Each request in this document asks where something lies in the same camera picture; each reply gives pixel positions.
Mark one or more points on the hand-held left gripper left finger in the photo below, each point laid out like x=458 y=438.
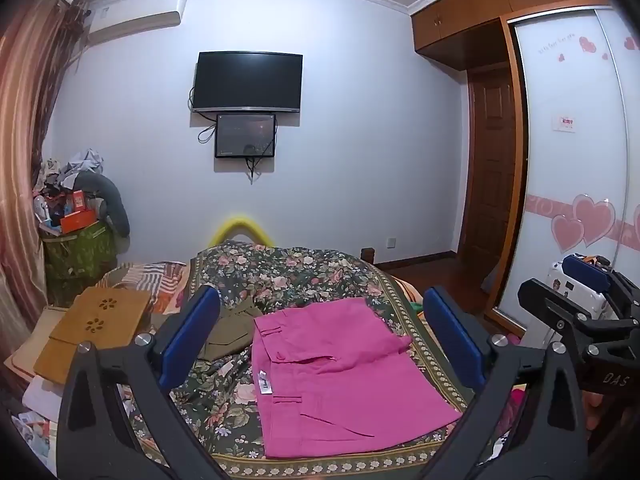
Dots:
x=190 y=335

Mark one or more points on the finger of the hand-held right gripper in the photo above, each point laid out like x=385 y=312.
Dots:
x=585 y=272
x=555 y=305

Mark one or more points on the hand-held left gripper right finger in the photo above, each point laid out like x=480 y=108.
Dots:
x=455 y=340

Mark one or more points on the pink pants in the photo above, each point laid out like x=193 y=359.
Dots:
x=350 y=375

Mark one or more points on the olive green pants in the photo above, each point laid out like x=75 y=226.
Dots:
x=230 y=330

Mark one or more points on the person's right hand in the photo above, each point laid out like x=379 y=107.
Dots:
x=597 y=410

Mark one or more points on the white suitcase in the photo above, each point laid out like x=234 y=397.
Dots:
x=555 y=280

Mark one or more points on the orange fleece blanket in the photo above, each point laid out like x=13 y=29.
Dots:
x=407 y=292

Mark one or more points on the striped blanket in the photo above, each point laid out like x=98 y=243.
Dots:
x=150 y=280

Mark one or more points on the wooden board with flower cutouts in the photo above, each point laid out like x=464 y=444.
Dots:
x=100 y=330

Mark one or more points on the white wardrobe with heart stickers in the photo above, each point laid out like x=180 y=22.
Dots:
x=570 y=170

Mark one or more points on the yellow foam tube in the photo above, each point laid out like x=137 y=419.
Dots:
x=240 y=220

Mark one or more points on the floral bed blanket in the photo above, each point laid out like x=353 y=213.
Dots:
x=300 y=270

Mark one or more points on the green storage bin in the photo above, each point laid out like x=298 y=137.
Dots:
x=80 y=260

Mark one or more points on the brown wooden door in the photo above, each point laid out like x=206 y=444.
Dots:
x=490 y=160

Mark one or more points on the beige cardboard sheet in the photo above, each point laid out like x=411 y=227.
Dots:
x=35 y=340

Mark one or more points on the orange box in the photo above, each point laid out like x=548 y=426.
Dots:
x=80 y=220

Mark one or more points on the pile of papers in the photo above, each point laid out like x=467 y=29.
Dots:
x=35 y=425

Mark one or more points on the pile of clothes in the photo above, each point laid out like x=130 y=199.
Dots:
x=75 y=167

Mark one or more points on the small black monitor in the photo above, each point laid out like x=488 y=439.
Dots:
x=245 y=135

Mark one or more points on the pink curtain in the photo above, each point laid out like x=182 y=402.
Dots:
x=30 y=135

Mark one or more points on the wooden overhead cabinet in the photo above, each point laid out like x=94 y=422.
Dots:
x=500 y=5

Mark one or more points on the white air conditioner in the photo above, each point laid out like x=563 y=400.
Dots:
x=135 y=15

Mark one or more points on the white wall socket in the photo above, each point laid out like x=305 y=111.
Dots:
x=391 y=243

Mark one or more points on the wooden bed post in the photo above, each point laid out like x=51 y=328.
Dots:
x=368 y=252

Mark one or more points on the black wall television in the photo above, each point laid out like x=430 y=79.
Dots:
x=247 y=80

